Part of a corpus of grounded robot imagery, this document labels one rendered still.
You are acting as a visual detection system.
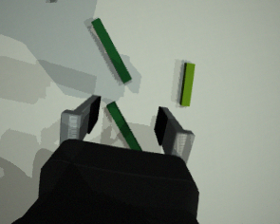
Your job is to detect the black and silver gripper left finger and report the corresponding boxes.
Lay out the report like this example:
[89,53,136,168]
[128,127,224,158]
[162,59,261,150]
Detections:
[60,95,102,145]

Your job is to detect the dark green rod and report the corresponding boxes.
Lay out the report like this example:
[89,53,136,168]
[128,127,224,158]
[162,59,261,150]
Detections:
[91,18,132,84]
[106,101,142,151]

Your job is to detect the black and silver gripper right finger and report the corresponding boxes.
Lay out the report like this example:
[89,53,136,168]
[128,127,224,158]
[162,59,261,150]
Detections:
[154,106,195,164]

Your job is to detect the lime green rod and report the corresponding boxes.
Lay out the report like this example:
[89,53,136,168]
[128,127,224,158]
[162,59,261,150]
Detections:
[179,63,196,106]

